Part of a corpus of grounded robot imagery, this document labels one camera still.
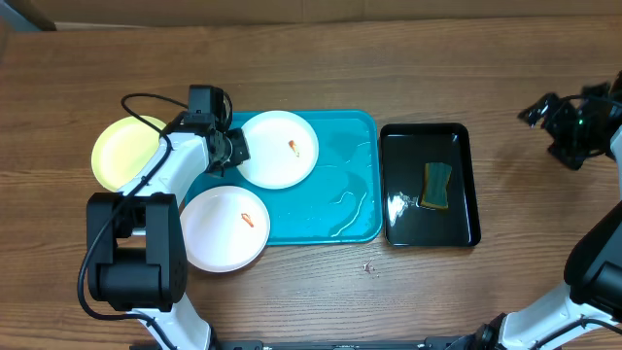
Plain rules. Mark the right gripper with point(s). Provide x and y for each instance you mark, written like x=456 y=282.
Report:
x=561 y=113

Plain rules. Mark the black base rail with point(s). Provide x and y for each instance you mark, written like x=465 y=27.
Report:
x=430 y=343

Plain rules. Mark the teal plastic tray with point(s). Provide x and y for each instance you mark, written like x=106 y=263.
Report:
x=339 y=202

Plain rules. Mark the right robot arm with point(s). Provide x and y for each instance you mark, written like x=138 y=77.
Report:
x=589 y=296

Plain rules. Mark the pinkish white plate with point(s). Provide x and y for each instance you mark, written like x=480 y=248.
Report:
x=225 y=229

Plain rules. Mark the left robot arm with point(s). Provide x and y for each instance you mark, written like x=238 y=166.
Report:
x=135 y=266

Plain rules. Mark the white plate top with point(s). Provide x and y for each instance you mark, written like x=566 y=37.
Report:
x=283 y=149

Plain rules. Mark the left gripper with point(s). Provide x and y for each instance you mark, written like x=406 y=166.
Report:
x=243 y=154

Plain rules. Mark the green yellow sponge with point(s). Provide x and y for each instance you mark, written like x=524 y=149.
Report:
x=436 y=179

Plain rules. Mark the small debris on table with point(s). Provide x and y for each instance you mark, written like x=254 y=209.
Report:
x=369 y=267

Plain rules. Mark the yellow green rimmed plate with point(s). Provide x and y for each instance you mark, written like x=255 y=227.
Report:
x=121 y=151

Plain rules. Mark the black rectangular tray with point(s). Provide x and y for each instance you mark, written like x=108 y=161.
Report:
x=405 y=148

